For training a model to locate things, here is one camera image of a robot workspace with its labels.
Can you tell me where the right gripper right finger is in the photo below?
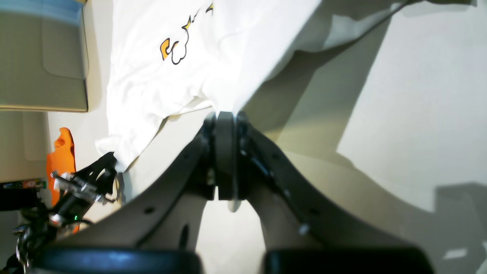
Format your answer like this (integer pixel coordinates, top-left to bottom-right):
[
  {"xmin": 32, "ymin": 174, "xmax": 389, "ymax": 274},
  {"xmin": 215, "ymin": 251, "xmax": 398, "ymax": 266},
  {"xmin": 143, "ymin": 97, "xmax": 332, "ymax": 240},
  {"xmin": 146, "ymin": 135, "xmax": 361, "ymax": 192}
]
[{"xmin": 227, "ymin": 113, "xmax": 434, "ymax": 274}]

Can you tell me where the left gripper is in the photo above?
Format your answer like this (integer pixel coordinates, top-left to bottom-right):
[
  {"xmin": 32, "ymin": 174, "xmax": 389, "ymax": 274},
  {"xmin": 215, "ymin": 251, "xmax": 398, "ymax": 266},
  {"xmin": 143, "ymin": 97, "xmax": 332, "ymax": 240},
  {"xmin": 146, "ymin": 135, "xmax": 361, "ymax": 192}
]
[{"xmin": 38, "ymin": 151, "xmax": 122, "ymax": 229}]

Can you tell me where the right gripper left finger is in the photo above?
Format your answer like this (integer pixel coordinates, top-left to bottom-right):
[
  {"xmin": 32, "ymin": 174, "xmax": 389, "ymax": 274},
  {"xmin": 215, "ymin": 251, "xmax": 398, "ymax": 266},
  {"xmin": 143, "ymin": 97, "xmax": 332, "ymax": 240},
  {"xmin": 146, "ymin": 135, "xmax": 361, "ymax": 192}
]
[{"xmin": 30, "ymin": 112, "xmax": 227, "ymax": 274}]

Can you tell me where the white printed t-shirt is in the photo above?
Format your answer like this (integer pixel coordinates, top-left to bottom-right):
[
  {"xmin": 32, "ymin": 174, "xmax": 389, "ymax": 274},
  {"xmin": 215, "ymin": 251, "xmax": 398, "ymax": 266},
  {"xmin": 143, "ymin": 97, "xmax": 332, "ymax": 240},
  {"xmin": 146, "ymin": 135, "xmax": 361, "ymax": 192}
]
[{"xmin": 95, "ymin": 0, "xmax": 486, "ymax": 171}]

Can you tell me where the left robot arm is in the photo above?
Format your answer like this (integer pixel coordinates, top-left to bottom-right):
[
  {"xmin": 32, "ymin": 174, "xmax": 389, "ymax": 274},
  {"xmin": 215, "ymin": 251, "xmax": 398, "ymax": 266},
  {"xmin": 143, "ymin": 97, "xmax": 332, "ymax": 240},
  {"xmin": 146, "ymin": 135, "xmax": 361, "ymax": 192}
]
[{"xmin": 4, "ymin": 151, "xmax": 117, "ymax": 274}]

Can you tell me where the orange gripper handle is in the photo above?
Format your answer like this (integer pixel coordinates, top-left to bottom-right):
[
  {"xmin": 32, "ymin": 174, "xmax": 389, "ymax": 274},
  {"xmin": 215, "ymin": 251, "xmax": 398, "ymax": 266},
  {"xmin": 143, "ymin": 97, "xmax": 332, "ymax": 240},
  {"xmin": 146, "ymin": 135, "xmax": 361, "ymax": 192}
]
[{"xmin": 46, "ymin": 127, "xmax": 76, "ymax": 208}]

